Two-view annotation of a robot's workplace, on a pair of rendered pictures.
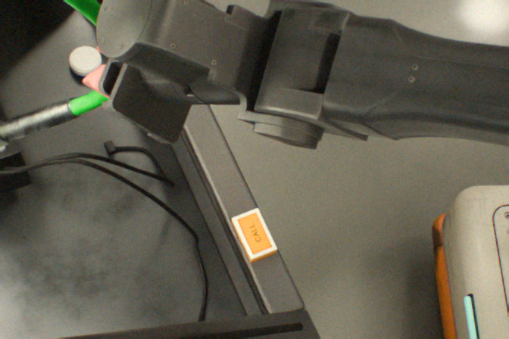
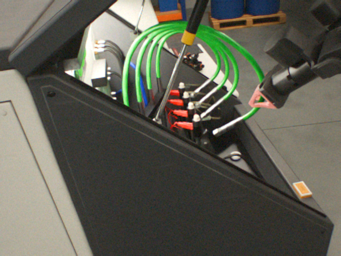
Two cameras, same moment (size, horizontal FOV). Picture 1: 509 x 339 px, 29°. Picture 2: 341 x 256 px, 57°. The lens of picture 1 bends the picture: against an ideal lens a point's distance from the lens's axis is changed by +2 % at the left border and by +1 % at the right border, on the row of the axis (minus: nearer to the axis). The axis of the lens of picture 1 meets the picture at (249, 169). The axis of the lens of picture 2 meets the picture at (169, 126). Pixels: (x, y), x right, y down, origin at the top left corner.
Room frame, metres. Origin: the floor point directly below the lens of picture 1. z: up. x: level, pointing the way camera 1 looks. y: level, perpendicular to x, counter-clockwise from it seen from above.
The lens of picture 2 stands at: (-0.33, 0.04, 1.62)
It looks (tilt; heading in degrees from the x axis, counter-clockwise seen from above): 32 degrees down; 24
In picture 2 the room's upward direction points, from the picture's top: 8 degrees counter-clockwise
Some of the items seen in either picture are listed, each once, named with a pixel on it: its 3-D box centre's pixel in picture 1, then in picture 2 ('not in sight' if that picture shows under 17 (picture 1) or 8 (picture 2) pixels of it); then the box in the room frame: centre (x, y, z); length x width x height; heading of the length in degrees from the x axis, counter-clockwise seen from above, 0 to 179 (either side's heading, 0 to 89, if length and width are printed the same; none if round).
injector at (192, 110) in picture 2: not in sight; (196, 132); (0.53, 0.33, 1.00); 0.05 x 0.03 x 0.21; 119
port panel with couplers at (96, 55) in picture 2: not in sight; (105, 73); (0.54, 0.65, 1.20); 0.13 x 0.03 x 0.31; 29
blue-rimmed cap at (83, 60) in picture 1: (85, 61); (235, 155); (0.64, 0.22, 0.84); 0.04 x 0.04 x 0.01
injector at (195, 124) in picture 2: not in sight; (202, 146); (0.46, 0.30, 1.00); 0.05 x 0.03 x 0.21; 119
